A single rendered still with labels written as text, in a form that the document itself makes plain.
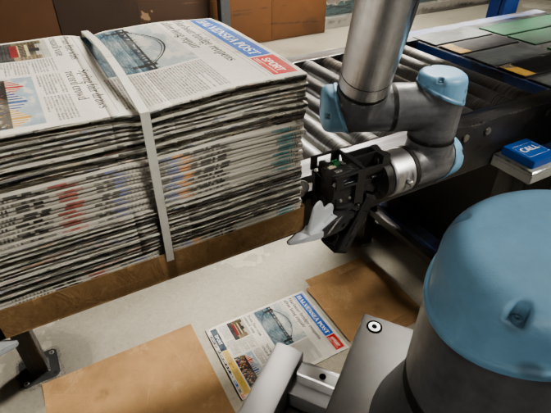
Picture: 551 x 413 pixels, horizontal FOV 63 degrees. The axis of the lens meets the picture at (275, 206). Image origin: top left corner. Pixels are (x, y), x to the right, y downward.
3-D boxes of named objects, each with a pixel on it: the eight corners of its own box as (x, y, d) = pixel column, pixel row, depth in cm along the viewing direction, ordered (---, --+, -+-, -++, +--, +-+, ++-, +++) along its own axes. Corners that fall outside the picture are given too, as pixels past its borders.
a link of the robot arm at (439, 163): (438, 120, 79) (428, 162, 84) (389, 133, 75) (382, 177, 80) (474, 138, 73) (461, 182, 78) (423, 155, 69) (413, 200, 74)
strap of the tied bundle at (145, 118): (171, 284, 56) (139, 113, 42) (115, 172, 76) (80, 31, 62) (178, 282, 56) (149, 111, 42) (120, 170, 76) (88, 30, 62)
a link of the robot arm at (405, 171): (382, 177, 79) (415, 201, 74) (362, 184, 78) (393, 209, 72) (389, 139, 75) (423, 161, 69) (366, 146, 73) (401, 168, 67)
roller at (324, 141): (338, 174, 85) (340, 152, 82) (234, 91, 118) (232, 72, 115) (359, 168, 87) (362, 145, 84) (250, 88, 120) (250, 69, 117)
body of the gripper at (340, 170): (305, 156, 68) (369, 138, 72) (303, 202, 73) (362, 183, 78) (334, 180, 62) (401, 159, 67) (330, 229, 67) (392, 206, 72)
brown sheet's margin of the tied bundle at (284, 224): (198, 270, 57) (194, 245, 54) (135, 163, 77) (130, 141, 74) (305, 230, 63) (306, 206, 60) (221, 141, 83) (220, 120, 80)
